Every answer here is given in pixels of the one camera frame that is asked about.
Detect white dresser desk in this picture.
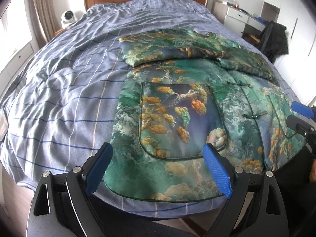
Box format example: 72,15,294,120
211,0,265,37

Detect beige curtain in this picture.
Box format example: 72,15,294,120
28,0,59,49

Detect wooden chair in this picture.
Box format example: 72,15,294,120
242,32,260,46

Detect green floral padded jacket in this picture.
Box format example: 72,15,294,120
104,29,305,202

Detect white desk fan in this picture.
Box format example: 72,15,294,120
61,10,75,29

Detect black smartphone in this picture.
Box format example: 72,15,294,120
0,108,8,142

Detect black coat on chair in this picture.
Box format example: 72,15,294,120
256,21,289,64

